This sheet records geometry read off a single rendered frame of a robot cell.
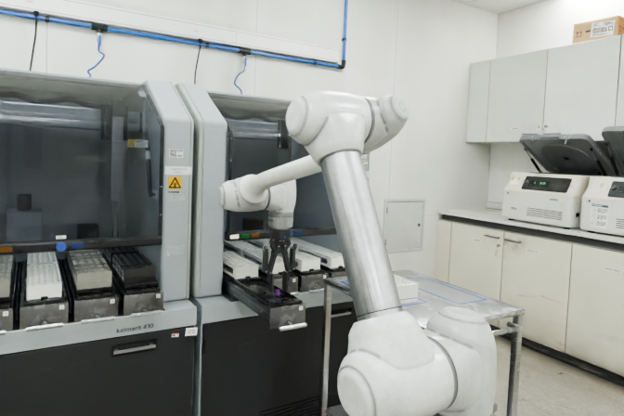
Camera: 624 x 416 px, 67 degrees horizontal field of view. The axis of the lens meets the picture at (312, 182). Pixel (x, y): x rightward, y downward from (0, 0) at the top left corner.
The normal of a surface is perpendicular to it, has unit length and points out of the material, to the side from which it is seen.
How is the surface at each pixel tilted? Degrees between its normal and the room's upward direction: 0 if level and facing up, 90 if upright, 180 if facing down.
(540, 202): 90
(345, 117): 69
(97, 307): 90
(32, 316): 90
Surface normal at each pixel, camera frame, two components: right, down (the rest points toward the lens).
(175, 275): 0.51, 0.07
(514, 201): -0.87, -0.01
